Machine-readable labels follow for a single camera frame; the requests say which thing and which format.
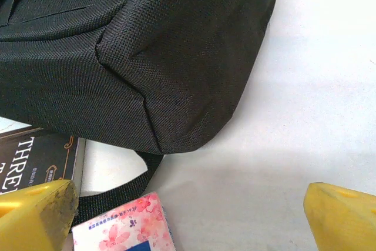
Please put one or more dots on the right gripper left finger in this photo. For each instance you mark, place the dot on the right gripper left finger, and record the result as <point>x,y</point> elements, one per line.
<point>29,221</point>

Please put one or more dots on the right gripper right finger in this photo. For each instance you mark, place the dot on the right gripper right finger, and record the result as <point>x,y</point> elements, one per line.
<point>343,221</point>

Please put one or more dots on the black paperback book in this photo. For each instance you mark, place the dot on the black paperback book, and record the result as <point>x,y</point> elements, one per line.
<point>41,157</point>

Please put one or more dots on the pink floral tissue pack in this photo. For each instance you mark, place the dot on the pink floral tissue pack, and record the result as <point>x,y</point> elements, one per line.
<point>126,227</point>

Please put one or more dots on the black fabric student bag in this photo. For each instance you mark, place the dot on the black fabric student bag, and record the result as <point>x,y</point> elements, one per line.
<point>147,57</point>

